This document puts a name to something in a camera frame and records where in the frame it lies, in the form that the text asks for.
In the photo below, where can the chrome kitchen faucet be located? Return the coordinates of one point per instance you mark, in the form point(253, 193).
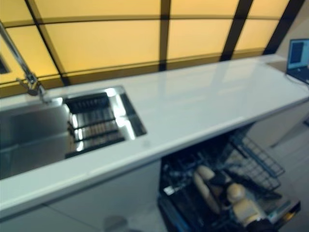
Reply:
point(27, 77)

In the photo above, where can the open black laptop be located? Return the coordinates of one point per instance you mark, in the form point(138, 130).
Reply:
point(299, 58)

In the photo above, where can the narrow white cabinet door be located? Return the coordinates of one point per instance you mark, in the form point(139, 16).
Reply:
point(103, 198)

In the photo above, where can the black dish drying rack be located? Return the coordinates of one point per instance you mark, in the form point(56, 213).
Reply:
point(96, 120)

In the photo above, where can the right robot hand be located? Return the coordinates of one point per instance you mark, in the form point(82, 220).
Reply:
point(220, 183)

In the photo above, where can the stainless steel sink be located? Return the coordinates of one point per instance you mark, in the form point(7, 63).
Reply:
point(31, 135)

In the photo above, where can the white cabinet side panel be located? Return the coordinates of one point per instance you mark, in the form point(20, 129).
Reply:
point(277, 120)

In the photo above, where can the open built-in dishwasher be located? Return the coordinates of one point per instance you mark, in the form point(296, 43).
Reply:
point(173, 212)

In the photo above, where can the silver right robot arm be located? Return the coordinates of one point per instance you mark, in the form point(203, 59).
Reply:
point(243, 210)

